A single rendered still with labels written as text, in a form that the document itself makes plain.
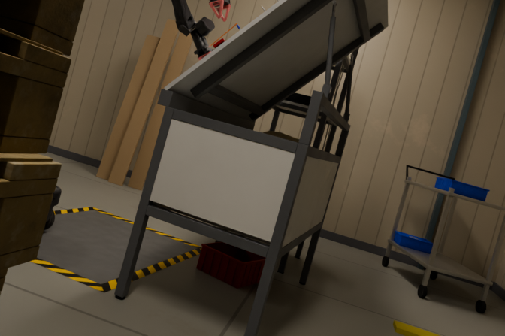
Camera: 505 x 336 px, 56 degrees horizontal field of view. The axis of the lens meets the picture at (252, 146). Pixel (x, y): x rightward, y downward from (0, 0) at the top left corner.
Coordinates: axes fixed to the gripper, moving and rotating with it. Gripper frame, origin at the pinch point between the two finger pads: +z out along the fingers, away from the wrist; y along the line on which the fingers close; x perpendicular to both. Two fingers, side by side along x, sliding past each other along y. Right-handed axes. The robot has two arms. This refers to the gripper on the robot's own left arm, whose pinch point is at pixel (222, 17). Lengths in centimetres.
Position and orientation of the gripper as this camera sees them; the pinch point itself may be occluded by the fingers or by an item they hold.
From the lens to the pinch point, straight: 222.6
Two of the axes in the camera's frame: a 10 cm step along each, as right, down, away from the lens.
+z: 1.4, 9.9, -0.5
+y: 3.8, 0.0, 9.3
